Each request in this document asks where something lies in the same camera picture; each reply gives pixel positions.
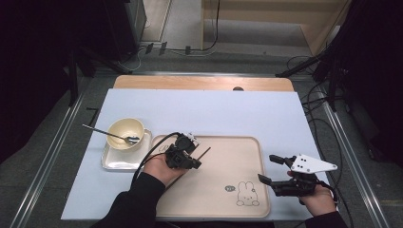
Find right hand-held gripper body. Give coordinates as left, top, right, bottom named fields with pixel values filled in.
left=270, top=154, right=338, bottom=198

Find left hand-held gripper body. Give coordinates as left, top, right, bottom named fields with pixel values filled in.
left=164, top=132, right=202, bottom=170

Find brown wooden chopstick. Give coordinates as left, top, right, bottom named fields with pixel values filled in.
left=164, top=146, right=212, bottom=190
left=164, top=147, right=211, bottom=190

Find beige tray with rabbit print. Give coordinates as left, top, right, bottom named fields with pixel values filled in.
left=151, top=135, right=271, bottom=219

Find metal spoon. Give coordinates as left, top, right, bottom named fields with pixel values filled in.
left=82, top=123, right=141, bottom=144

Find white square plate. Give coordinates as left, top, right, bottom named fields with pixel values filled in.
left=101, top=127, right=153, bottom=172

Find cream ceramic bowl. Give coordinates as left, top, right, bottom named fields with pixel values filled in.
left=106, top=117, right=145, bottom=151

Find person's left hand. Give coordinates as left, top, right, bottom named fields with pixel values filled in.
left=142, top=152, right=188, bottom=187

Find person's right hand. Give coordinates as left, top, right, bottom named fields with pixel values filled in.
left=286, top=170, right=337, bottom=218

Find light blue table mat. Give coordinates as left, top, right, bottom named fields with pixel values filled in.
left=61, top=88, right=338, bottom=221

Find black stand with legs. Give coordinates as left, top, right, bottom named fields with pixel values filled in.
left=275, top=47, right=350, bottom=112

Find dark curtain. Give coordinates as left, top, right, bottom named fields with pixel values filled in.
left=0, top=0, right=110, bottom=165
left=327, top=0, right=403, bottom=167

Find dark cabinet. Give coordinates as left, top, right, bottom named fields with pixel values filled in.
left=104, top=0, right=147, bottom=63

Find light wooden furniture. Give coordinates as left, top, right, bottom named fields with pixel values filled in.
left=201, top=0, right=354, bottom=57

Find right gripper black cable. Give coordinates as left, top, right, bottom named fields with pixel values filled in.
left=316, top=180, right=340, bottom=204

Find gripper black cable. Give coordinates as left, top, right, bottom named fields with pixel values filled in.
left=316, top=180, right=340, bottom=204
left=131, top=131, right=182, bottom=185

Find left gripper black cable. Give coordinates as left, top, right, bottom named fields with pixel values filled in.
left=131, top=131, right=182, bottom=185

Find metal floor rail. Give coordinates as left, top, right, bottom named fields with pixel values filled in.
left=9, top=91, right=87, bottom=228
left=316, top=90, right=392, bottom=228

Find black floor cables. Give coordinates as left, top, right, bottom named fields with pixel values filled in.
left=286, top=55, right=355, bottom=228

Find white floor cable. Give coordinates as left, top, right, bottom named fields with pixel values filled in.
left=125, top=47, right=150, bottom=72

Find black hanging cable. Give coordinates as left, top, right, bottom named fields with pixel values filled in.
left=186, top=0, right=221, bottom=53

